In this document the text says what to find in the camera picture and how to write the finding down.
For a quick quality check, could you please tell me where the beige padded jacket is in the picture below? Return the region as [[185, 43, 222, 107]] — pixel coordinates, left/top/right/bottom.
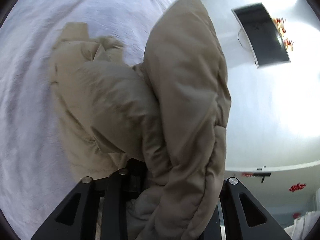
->
[[49, 0, 231, 239]]

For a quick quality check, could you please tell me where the lavender bed blanket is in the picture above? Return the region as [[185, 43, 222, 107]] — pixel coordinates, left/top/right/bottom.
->
[[0, 0, 181, 240]]

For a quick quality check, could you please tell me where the red flower wall sticker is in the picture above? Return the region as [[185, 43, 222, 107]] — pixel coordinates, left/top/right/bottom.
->
[[289, 183, 306, 192]]

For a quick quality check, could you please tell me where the wall mounted television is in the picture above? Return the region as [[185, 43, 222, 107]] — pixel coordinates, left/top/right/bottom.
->
[[232, 3, 290, 68]]

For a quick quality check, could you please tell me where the red wall decoration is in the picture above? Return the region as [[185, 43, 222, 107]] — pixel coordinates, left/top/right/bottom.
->
[[272, 18, 293, 51]]

